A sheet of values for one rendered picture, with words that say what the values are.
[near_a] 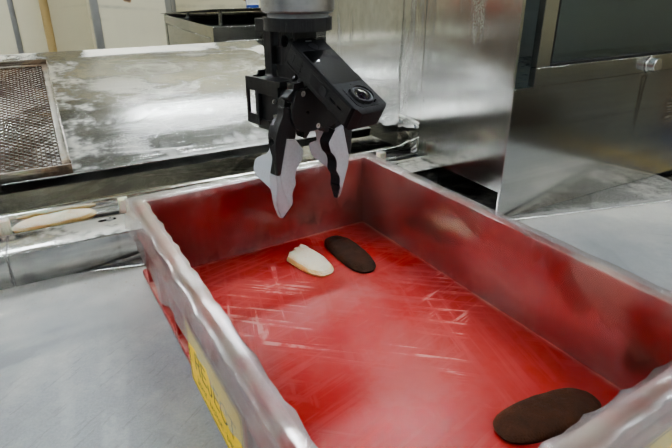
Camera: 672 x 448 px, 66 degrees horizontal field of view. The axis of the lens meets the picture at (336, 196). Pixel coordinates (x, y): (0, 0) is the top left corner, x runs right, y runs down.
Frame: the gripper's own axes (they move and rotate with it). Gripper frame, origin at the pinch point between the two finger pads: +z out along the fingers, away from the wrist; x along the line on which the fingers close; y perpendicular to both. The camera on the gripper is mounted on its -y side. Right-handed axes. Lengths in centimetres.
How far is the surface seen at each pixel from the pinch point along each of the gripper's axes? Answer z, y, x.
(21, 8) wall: -4, 386, -72
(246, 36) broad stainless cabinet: 1, 165, -106
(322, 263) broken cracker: 7.7, -1.4, 0.1
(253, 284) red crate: 8.5, 1.7, 8.0
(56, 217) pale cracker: 5.0, 27.7, 20.1
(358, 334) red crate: 8.5, -12.8, 5.9
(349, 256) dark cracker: 7.6, -2.5, -3.3
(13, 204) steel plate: 9, 47, 21
